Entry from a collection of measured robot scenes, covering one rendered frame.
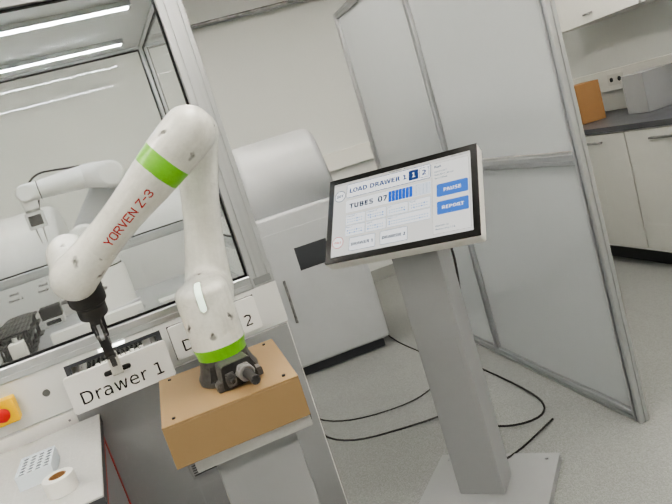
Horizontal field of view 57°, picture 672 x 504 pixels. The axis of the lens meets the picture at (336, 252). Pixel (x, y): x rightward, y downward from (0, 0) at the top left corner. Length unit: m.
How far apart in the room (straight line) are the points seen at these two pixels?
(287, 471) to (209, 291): 0.48
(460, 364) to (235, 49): 3.83
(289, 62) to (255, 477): 4.27
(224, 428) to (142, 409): 0.69
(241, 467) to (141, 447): 0.64
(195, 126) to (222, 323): 0.45
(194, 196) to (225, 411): 0.54
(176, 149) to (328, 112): 4.07
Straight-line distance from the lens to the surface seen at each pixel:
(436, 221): 1.88
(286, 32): 5.48
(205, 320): 1.49
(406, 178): 2.00
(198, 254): 1.63
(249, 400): 1.44
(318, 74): 5.47
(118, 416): 2.11
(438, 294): 2.02
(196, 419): 1.44
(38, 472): 1.75
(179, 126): 1.44
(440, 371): 2.13
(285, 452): 1.58
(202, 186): 1.61
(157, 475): 2.19
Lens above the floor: 1.35
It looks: 10 degrees down
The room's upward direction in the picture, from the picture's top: 17 degrees counter-clockwise
